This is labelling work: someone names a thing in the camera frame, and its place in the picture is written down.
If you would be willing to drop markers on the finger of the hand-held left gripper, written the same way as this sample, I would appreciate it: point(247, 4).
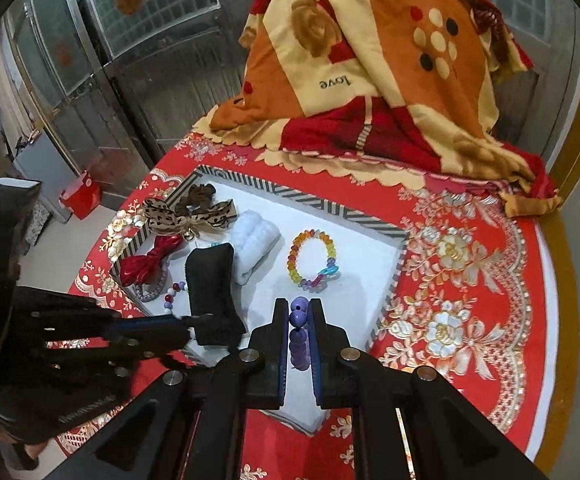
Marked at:
point(160, 355)
point(155, 325)

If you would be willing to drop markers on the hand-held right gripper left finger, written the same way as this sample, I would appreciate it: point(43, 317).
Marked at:
point(282, 350)

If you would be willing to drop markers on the orange printed blanket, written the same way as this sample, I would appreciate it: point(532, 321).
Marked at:
point(370, 85)

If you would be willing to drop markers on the grey cabinet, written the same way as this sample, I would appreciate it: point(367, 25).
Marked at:
point(37, 165)

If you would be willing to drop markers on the black fuzzy headband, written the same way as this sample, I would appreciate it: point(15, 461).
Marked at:
point(210, 290)

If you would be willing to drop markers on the white fluffy headband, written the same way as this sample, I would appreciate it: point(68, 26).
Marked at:
point(252, 240)

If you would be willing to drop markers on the red bow hair clip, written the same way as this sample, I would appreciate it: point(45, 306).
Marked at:
point(142, 265)

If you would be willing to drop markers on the striped cardboard box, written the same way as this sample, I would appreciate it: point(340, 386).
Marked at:
point(360, 260)

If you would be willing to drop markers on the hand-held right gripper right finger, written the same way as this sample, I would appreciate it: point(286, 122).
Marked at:
point(315, 350)

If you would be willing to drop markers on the metal door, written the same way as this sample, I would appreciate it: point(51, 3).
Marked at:
point(170, 60)

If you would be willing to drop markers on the red floral bedspread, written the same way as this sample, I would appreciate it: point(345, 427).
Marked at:
point(470, 285)

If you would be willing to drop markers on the yellow wooden bed frame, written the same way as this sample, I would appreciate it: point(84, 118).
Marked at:
point(570, 185)

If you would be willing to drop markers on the red gift bag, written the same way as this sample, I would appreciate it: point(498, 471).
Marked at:
point(82, 195)

